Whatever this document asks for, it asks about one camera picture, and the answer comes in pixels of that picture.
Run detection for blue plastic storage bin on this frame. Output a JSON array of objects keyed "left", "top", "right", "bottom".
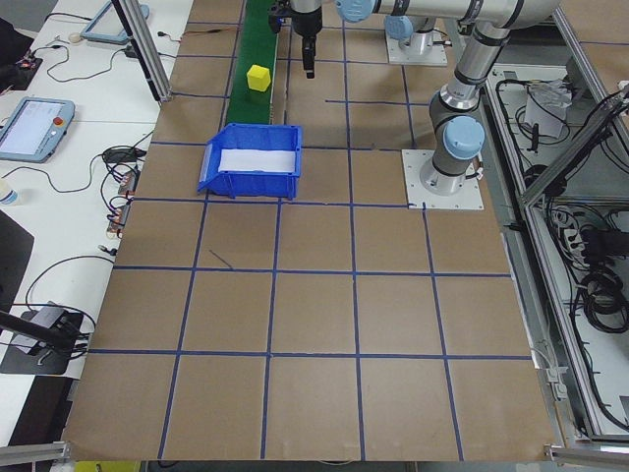
[{"left": 197, "top": 122, "right": 305, "bottom": 201}]

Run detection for black desk monitor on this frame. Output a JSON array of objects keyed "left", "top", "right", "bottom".
[{"left": 0, "top": 210, "right": 35, "bottom": 296}]

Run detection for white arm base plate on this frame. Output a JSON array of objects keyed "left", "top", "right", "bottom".
[
  {"left": 386, "top": 33, "right": 449, "bottom": 66},
  {"left": 401, "top": 148, "right": 486, "bottom": 211}
]

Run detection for green conveyor belt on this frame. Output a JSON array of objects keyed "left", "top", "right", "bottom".
[{"left": 224, "top": 0, "right": 281, "bottom": 127}]

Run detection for white crumpled bag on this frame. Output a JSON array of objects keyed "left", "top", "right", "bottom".
[{"left": 523, "top": 78, "right": 574, "bottom": 140}]

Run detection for yellow foam block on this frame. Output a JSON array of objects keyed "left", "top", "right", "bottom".
[{"left": 246, "top": 64, "right": 273, "bottom": 92}]

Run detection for blue grey teach pendant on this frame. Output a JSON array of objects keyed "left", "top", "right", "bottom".
[
  {"left": 0, "top": 96, "right": 76, "bottom": 163},
  {"left": 79, "top": 0, "right": 150, "bottom": 45}
]

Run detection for black stand base plate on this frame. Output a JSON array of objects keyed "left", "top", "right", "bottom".
[{"left": 0, "top": 343, "right": 75, "bottom": 378}]

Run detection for black cable bundle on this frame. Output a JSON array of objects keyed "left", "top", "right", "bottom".
[{"left": 574, "top": 269, "right": 629, "bottom": 338}]

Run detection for person in black clothing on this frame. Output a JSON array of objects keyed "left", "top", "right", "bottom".
[{"left": 0, "top": 17, "right": 31, "bottom": 92}]

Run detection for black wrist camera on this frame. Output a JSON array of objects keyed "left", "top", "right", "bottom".
[{"left": 267, "top": 0, "right": 287, "bottom": 34}]

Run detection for circuit board strip with wires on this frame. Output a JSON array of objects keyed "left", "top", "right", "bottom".
[{"left": 105, "top": 166, "right": 142, "bottom": 241}]

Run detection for white paper cup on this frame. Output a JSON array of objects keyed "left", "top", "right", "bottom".
[{"left": 0, "top": 179, "right": 24, "bottom": 207}]

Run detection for V-shaped metal bar frame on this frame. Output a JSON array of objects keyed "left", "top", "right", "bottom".
[{"left": 484, "top": 0, "right": 629, "bottom": 443}]

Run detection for aluminium upright post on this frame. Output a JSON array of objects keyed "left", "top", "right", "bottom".
[{"left": 111, "top": 0, "right": 173, "bottom": 103}]

